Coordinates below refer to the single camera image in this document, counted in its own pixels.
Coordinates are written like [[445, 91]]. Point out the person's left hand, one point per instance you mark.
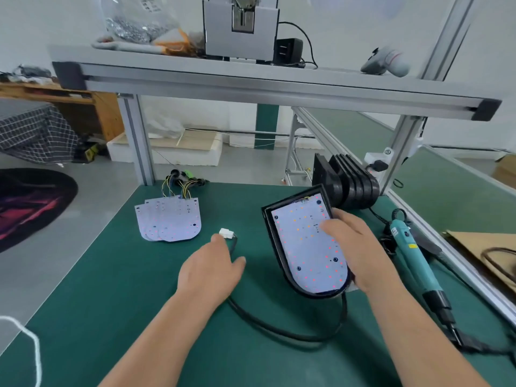
[[207, 270]]

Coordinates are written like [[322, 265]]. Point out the person's right hand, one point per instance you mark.
[[363, 249]]

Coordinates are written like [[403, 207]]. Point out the person's right thumb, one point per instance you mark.
[[333, 228]]

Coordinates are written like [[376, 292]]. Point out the person's left thumb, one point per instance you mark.
[[238, 265]]

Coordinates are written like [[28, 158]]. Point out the white LED circuit board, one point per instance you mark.
[[139, 217], [310, 253], [152, 221], [181, 221]]

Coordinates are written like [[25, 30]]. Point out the black lamp housing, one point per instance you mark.
[[269, 229]]

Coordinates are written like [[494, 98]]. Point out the person's left forearm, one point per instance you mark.
[[161, 342]]

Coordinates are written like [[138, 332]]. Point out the person's right forearm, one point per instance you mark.
[[415, 338]]

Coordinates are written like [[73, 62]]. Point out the stack of black finned housings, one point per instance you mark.
[[350, 181]]

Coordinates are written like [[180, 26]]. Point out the teal electric screwdriver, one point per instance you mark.
[[415, 261]]

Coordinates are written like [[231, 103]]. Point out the green belt conveyor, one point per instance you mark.
[[443, 181]]

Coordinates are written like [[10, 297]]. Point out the green pillar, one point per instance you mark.
[[267, 126]]

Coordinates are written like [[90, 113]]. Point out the white foam box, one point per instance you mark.
[[173, 151]]

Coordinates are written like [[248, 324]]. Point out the brown paper bag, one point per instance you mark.
[[471, 247]]

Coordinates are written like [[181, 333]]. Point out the grey and white handheld tool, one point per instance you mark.
[[387, 62]]

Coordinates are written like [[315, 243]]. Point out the brown cardboard box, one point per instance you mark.
[[507, 171]]

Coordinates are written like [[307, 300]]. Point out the black power adapter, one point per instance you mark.
[[288, 50]]

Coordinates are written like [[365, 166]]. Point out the yellow and black tool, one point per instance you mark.
[[89, 151]]

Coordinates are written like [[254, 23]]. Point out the wooden bench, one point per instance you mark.
[[100, 112]]

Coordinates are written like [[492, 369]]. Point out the grey metal machine box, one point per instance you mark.
[[242, 40]]

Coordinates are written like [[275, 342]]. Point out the dark round rug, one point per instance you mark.
[[28, 205]]

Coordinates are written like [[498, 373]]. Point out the white and orange work gloves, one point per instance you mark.
[[173, 42]]

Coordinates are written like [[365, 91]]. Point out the dark checkered cloth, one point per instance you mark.
[[32, 130]]

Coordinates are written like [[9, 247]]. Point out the clear bag of screws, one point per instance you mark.
[[133, 24]]

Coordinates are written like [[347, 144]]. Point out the clutter pile on bench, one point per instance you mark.
[[28, 73]]

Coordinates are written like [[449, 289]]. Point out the white socket bracket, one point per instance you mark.
[[377, 159]]

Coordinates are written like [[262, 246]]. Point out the aluminium shelf frame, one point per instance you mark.
[[242, 82]]

